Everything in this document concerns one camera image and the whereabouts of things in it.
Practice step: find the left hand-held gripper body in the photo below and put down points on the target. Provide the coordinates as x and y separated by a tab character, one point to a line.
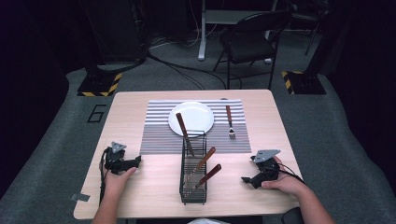
115	159

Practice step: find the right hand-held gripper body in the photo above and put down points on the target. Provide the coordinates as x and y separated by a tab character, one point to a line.
267	168

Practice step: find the person's left hand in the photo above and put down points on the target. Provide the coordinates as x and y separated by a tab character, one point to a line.
117	183

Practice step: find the person's right hand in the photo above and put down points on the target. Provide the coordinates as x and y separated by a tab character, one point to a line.
288	183

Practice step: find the grey striped placemat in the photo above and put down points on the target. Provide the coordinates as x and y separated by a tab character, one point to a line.
162	140

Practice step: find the grey tape strip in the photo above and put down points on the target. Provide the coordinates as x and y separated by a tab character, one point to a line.
80	197

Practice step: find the dark seat edge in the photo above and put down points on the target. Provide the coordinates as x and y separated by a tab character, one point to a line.
292	216

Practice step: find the person's white clothing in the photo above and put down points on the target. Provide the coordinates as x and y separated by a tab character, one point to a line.
204	221

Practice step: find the white round plate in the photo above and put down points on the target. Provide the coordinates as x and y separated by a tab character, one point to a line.
196	116

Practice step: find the black yellow-striped stand base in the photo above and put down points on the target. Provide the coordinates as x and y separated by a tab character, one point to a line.
306	83
99	84

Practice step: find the black folding chair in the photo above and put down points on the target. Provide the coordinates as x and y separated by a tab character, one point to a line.
249	46

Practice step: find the dark equipment cabinet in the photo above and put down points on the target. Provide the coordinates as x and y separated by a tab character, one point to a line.
115	31

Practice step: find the white metal desk frame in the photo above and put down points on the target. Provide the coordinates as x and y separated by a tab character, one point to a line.
203	31

